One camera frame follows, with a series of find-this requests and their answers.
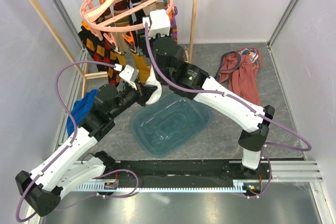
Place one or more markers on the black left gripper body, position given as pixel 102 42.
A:
pixel 130 96

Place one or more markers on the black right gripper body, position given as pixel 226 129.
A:
pixel 157 35

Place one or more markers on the mustard yellow sock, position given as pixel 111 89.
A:
pixel 122 49
pixel 144 69

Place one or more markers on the argyle black red sock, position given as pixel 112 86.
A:
pixel 101 51

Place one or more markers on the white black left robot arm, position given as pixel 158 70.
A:
pixel 46 185

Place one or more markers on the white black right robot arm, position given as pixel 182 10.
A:
pixel 247 115

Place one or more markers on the pink round clip hanger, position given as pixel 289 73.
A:
pixel 118 16

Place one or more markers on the purple striped sock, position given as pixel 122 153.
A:
pixel 172 15

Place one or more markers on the black white striped sock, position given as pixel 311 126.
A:
pixel 136 17

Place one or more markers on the blue translucent plastic basin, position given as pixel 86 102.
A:
pixel 165 126

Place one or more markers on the blue cloth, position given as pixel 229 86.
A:
pixel 83 106

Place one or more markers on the brown striped sock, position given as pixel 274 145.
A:
pixel 118 8

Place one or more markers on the red garment pile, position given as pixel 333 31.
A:
pixel 239 68

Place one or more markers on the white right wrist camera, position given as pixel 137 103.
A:
pixel 158 22

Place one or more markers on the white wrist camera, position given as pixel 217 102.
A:
pixel 158 22
pixel 128 74

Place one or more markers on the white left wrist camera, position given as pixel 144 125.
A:
pixel 128 74

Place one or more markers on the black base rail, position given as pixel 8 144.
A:
pixel 194 173

